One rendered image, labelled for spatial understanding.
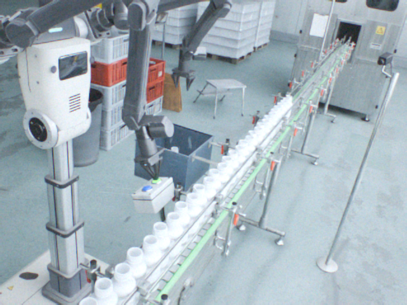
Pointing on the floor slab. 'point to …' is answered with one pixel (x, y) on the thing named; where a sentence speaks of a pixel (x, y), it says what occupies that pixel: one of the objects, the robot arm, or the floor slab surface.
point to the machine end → (360, 84)
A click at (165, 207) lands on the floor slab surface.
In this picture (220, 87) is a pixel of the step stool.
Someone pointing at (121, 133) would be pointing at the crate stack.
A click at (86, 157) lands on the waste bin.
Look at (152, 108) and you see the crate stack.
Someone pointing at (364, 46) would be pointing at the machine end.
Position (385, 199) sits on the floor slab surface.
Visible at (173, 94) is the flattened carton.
